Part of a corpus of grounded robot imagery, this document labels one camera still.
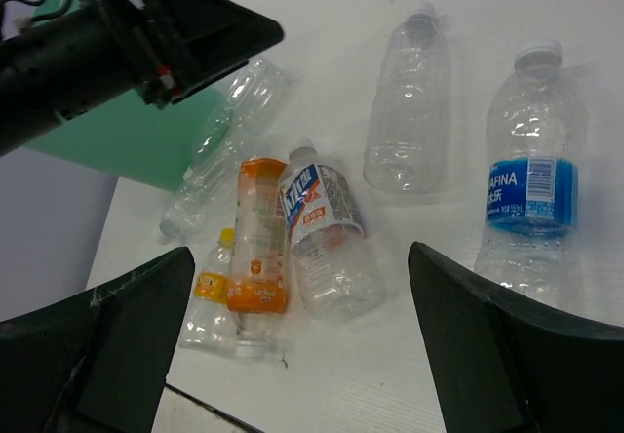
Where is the orange label bottle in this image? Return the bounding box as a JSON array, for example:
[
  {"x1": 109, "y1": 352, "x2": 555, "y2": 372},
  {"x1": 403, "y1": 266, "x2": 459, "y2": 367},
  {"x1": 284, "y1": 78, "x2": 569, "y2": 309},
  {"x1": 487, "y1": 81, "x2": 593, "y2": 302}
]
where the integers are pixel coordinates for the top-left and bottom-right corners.
[{"x1": 227, "y1": 158, "x2": 289, "y2": 359}]

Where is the clear ribbed bottle upper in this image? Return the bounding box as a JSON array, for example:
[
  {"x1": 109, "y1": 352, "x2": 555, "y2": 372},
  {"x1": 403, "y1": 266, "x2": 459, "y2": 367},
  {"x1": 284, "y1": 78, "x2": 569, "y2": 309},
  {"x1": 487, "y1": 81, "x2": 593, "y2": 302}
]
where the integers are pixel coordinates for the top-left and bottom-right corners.
[{"x1": 182, "y1": 57, "x2": 292, "y2": 187}]

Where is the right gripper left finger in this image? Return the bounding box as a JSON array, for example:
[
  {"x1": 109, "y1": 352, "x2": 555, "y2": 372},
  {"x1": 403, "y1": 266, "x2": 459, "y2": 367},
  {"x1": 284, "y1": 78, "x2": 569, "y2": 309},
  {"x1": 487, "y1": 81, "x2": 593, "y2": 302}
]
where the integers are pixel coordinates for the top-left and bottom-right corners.
[{"x1": 1, "y1": 247, "x2": 195, "y2": 432}]

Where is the small yellow cap bottle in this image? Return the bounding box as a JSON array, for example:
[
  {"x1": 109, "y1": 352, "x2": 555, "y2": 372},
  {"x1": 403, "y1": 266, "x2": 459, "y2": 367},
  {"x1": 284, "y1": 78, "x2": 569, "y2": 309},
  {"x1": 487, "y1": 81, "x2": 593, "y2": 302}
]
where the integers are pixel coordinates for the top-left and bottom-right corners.
[{"x1": 179, "y1": 228, "x2": 238, "y2": 356}]

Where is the clear ribbed bottle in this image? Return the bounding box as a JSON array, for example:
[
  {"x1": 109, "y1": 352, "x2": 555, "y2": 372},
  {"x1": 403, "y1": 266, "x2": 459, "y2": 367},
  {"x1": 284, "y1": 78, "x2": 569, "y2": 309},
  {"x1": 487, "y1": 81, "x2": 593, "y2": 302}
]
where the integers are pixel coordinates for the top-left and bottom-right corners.
[
  {"x1": 157, "y1": 173, "x2": 235, "y2": 245},
  {"x1": 182, "y1": 57, "x2": 292, "y2": 187}
]

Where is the white blue label bottle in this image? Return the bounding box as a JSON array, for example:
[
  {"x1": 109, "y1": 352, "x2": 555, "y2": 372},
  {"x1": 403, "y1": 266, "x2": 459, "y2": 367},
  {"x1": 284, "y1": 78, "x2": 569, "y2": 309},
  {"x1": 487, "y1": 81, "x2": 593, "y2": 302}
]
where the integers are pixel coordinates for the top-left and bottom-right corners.
[{"x1": 278, "y1": 138, "x2": 385, "y2": 322}]

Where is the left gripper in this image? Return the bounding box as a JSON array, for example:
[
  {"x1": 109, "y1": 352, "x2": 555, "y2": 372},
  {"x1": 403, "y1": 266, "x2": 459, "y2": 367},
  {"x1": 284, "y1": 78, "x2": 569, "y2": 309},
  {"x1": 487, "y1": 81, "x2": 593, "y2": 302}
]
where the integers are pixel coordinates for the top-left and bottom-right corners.
[{"x1": 1, "y1": 0, "x2": 284, "y2": 154}]

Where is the green plastic bin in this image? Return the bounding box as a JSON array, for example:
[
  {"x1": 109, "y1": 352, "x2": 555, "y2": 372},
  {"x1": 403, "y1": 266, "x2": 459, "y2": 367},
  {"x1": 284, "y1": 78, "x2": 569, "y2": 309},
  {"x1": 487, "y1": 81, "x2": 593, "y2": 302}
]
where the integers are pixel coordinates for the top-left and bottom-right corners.
[{"x1": 27, "y1": 0, "x2": 223, "y2": 191}]

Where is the clear ribbed bottle lower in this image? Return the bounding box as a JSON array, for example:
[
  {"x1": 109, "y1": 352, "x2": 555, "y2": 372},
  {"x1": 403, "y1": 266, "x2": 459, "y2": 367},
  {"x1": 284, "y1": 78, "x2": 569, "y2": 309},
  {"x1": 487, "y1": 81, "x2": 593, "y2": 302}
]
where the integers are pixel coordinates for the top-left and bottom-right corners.
[{"x1": 157, "y1": 173, "x2": 235, "y2": 245}]

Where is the clear unlabeled bottle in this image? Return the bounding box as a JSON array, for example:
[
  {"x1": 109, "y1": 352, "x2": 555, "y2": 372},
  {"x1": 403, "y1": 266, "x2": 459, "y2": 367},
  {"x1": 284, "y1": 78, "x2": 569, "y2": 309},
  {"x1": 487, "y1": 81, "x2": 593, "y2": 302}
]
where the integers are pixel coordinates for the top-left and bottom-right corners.
[{"x1": 363, "y1": 2, "x2": 452, "y2": 195}]

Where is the blue label water bottle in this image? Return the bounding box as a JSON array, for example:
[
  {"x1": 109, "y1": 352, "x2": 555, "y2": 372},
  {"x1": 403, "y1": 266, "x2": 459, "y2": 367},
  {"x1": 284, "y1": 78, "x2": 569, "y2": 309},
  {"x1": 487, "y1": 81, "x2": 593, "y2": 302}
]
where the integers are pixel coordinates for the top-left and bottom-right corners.
[{"x1": 474, "y1": 38, "x2": 589, "y2": 310}]

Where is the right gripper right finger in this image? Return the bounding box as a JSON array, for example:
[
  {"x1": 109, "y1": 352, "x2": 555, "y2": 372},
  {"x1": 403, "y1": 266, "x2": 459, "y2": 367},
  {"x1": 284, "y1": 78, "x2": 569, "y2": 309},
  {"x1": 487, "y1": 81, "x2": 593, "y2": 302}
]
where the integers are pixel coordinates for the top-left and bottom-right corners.
[{"x1": 408, "y1": 242, "x2": 623, "y2": 432}]

